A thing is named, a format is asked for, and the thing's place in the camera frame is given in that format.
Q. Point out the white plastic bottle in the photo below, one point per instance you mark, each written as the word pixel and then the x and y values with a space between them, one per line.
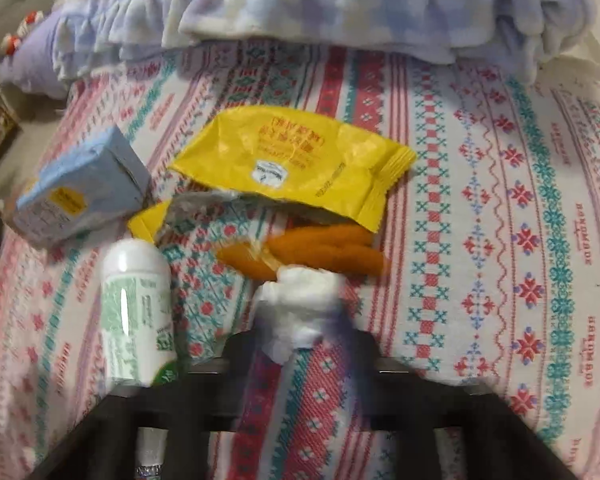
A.
pixel 137 310

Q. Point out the yellow snack wrapper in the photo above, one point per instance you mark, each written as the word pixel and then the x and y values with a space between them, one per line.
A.
pixel 290 160

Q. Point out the red white plush toy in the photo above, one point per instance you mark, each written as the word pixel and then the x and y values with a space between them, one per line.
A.
pixel 33 19
pixel 11 44

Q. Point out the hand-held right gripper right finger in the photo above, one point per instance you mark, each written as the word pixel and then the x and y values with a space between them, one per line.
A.
pixel 352 352

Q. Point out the white tissue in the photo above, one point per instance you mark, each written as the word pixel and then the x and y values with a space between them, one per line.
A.
pixel 300 305

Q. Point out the blue plaid quilt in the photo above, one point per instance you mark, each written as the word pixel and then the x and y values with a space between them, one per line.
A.
pixel 330 0

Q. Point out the patterned knit tablecloth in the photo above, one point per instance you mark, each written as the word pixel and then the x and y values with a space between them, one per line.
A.
pixel 480 210

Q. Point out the blue milk carton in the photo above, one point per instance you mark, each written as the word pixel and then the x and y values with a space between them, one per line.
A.
pixel 75 185

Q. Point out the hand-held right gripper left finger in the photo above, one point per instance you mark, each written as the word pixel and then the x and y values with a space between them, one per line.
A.
pixel 242 355

